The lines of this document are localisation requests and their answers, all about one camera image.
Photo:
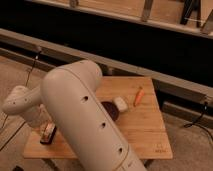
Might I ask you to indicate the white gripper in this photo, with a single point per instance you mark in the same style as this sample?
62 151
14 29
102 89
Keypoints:
42 122

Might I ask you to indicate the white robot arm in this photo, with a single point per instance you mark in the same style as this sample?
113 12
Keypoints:
68 94

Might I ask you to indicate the dark purple bowl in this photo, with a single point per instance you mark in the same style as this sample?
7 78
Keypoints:
111 110

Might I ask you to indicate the white sponge block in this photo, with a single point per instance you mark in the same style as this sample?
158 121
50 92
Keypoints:
120 104

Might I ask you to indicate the orange carrot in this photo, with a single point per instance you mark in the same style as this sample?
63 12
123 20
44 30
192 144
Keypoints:
138 96

